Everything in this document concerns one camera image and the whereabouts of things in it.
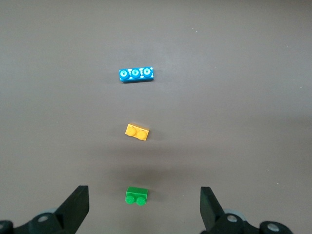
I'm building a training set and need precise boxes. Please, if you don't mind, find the blue three-stud block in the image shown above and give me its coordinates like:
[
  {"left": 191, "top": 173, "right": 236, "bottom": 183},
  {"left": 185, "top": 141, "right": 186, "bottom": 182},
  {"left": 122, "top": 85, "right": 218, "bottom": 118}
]
[{"left": 118, "top": 66, "right": 155, "bottom": 84}]

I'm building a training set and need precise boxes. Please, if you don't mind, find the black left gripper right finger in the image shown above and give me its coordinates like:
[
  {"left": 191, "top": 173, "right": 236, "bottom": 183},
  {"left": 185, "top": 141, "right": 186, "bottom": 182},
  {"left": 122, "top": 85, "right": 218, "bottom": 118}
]
[{"left": 199, "top": 186, "right": 292, "bottom": 234}]

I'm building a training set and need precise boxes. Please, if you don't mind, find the green two-stud block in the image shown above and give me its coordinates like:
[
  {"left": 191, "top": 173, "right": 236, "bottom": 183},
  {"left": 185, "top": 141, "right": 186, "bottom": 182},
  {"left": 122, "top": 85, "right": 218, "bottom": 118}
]
[{"left": 124, "top": 186, "right": 149, "bottom": 207}]

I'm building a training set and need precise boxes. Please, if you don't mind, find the yellow two-stud block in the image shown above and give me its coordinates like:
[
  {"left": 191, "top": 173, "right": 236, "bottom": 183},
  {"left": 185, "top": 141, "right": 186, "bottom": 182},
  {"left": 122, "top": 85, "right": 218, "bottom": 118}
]
[{"left": 124, "top": 122, "right": 151, "bottom": 142}]

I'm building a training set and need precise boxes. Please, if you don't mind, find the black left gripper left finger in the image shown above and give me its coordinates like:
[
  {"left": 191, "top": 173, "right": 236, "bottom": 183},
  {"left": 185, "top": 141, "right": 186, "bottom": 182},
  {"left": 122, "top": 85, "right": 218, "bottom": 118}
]
[{"left": 0, "top": 185, "right": 90, "bottom": 234}]

